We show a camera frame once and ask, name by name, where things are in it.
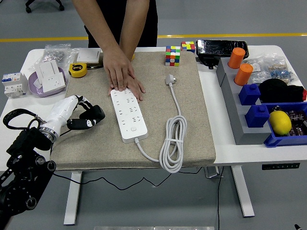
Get thin black plug cord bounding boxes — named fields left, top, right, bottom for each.
left=49, top=128, right=203, bottom=191

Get small colourful puzzle cube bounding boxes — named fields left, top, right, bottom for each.
left=180, top=41, right=196, bottom=54

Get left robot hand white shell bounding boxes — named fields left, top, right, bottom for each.
left=44, top=94, right=103, bottom=135

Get clear bag metal parts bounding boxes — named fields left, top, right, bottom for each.
left=43, top=43, right=80, bottom=70

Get white power strip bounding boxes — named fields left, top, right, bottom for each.
left=110, top=88, right=148, bottom=144

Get person's right hand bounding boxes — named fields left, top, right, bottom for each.
left=102, top=49, right=135, bottom=92

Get white table leg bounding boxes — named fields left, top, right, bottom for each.
left=63, top=171, right=83, bottom=226
left=230, top=165, right=255, bottom=218

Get white wall switch panel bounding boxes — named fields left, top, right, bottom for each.
left=76, top=47, right=101, bottom=64

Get white wall socket plate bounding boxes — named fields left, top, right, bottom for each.
left=41, top=73, right=67, bottom=93

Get black office chair base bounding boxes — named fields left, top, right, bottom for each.
left=25, top=0, right=65, bottom=14

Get black device stand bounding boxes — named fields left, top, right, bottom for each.
left=196, top=56, right=223, bottom=70

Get large colourful puzzle cube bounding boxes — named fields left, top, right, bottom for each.
left=165, top=45, right=181, bottom=67

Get yellow lemon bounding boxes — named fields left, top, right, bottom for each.
left=268, top=111, right=292, bottom=137

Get white power strip cord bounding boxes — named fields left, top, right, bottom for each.
left=135, top=73, right=188, bottom=173

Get dark cylinders bundle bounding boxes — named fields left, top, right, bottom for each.
left=271, top=105, right=307, bottom=137

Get clear bag small parts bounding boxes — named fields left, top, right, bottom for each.
left=244, top=57, right=272, bottom=84

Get purple bowl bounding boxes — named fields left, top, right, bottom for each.
left=28, top=66, right=67, bottom=98

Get black hanging power cable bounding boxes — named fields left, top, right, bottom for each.
left=216, top=166, right=225, bottom=230

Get yellow tape measure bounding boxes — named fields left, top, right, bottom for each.
left=69, top=62, right=88, bottom=78

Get black glossy flat device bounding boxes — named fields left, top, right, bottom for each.
left=195, top=39, right=249, bottom=58

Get person's torso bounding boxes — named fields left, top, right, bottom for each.
left=84, top=0, right=158, bottom=48

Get plain white wall plate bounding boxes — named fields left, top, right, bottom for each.
left=34, top=59, right=61, bottom=83

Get black plug adapter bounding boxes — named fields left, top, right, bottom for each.
left=79, top=104, right=106, bottom=122

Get person's left hand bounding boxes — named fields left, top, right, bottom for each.
left=126, top=76, right=146, bottom=104

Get grey stepped peg base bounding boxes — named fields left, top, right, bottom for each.
left=215, top=57, right=273, bottom=146

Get clear bag of resistors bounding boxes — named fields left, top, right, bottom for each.
left=266, top=54, right=299, bottom=85

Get orange cylinder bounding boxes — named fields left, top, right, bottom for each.
left=227, top=47, right=246, bottom=69
left=234, top=63, right=254, bottom=86

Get white circuit breaker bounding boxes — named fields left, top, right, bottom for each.
left=1, top=71, right=29, bottom=99

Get blue peg block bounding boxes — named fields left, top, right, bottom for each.
left=244, top=104, right=271, bottom=128
left=238, top=83, right=261, bottom=106

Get grey-brown mat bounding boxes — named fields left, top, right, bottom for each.
left=50, top=51, right=216, bottom=171

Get black fabric bundle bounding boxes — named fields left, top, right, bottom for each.
left=258, top=78, right=307, bottom=104

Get blue plastic bin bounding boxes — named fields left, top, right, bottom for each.
left=263, top=102, right=307, bottom=149

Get black table control panel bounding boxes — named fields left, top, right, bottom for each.
left=261, top=162, right=301, bottom=171

